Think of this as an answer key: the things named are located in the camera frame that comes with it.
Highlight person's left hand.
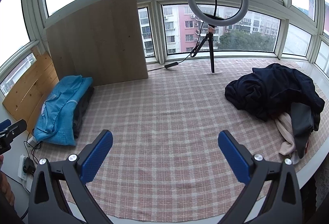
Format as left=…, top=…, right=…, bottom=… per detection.
left=0, top=156, right=15, bottom=206

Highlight black power adapter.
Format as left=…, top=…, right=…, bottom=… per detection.
left=23, top=158, right=36, bottom=174

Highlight white lace cloth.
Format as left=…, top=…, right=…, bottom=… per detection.
left=315, top=170, right=329, bottom=204

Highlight black tripod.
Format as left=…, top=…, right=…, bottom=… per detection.
left=191, top=23, right=219, bottom=73

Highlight white power strip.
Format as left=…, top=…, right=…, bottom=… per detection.
left=18, top=154, right=35, bottom=182

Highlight cream garment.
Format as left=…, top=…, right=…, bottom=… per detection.
left=275, top=112, right=301, bottom=165

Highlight pine wood panel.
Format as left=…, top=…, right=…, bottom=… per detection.
left=2, top=46, right=59, bottom=134

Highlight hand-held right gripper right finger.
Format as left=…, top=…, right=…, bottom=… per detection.
left=218, top=130, right=302, bottom=224

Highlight dark grey folded garment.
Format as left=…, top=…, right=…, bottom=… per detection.
left=73, top=87, right=95, bottom=138

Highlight large grey-brown wooden board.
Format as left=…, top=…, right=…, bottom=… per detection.
left=46, top=0, right=149, bottom=87

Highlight light blue folded garment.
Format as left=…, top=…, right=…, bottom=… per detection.
left=34, top=75, right=93, bottom=147

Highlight pink plaid blanket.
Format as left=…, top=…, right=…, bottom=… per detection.
left=33, top=58, right=329, bottom=217

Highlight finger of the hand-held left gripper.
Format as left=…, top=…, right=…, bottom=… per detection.
left=0, top=119, right=27, bottom=138

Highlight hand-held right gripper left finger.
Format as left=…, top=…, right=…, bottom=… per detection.
left=28, top=129, right=114, bottom=224

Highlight navy blue pants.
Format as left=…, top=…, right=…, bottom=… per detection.
left=224, top=63, right=326, bottom=122

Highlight thin black power cable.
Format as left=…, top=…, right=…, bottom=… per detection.
left=24, top=134, right=42, bottom=160

